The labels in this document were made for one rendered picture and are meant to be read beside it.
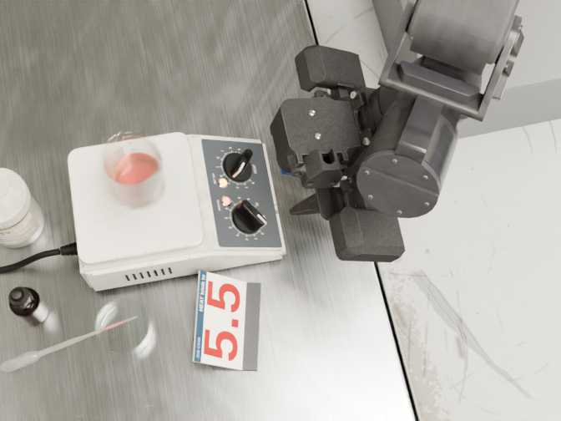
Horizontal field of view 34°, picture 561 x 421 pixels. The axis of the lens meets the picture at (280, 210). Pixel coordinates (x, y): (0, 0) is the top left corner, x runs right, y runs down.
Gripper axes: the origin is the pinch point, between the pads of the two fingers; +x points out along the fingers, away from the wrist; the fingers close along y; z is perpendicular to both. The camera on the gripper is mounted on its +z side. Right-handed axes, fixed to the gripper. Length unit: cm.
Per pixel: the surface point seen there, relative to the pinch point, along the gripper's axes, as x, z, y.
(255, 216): 11.9, -2.3, -1.2
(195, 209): 13.1, 3.8, -2.1
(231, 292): 17.8, -2.1, 4.6
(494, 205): 2.6, -26.8, -0.3
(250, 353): 18.3, -3.5, 10.8
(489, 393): 5.8, -22.2, 18.7
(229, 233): 13.8, -0.2, -0.1
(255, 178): 13.5, -4.4, -6.3
